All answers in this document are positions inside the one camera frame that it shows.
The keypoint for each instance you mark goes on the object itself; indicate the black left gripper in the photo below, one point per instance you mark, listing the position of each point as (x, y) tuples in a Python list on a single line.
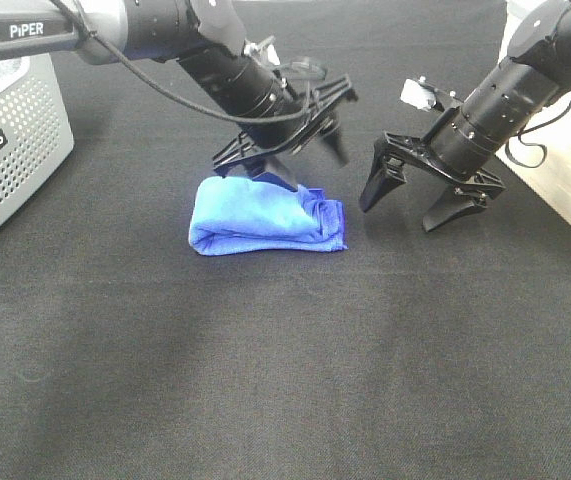
[(257, 152)]

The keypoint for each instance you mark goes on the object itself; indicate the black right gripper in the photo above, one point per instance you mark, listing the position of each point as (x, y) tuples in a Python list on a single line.
[(461, 168)]

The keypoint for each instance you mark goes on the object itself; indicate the blue microfiber towel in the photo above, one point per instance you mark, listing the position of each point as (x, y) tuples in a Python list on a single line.
[(236, 215)]

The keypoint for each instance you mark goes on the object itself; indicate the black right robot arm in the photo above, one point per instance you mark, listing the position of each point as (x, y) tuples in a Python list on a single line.
[(534, 74)]

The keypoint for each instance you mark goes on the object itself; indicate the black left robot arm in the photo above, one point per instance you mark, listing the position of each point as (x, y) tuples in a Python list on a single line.
[(278, 106)]

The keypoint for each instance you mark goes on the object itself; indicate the white plastic storage box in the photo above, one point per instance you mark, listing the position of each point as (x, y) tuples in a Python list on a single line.
[(565, 165)]

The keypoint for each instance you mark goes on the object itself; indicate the black table cloth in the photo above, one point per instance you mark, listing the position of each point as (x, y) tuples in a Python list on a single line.
[(124, 354)]

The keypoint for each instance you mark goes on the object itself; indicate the grey perforated plastic basket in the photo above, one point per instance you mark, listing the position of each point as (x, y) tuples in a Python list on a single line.
[(35, 134)]

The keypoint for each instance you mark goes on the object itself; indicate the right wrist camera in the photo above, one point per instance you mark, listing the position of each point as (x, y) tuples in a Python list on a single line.
[(421, 95)]

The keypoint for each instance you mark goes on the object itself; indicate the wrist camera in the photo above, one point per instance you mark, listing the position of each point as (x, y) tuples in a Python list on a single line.
[(264, 52), (421, 95)]

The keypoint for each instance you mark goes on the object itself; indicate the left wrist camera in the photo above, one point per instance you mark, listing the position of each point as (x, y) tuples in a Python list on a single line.
[(264, 52)]

